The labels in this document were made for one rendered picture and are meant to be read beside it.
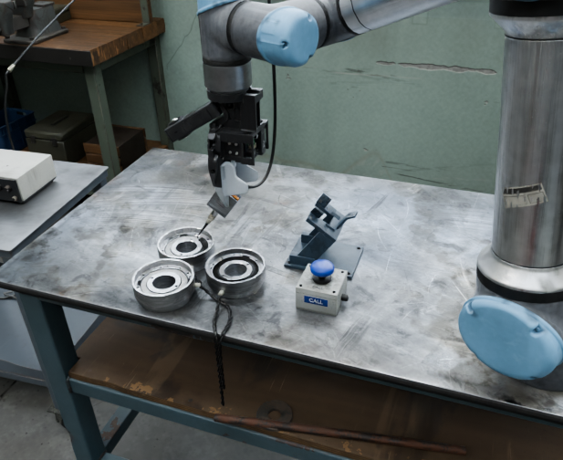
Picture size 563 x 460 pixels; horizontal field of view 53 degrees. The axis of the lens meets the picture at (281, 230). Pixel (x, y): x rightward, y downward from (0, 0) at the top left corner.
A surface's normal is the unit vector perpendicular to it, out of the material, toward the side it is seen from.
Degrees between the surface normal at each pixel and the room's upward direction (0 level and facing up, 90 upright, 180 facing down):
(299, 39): 90
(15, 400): 0
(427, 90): 90
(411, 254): 0
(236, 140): 90
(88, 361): 0
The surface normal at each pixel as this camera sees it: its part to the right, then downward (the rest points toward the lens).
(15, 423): -0.02, -0.84
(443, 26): -0.33, 0.51
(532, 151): -0.58, 0.43
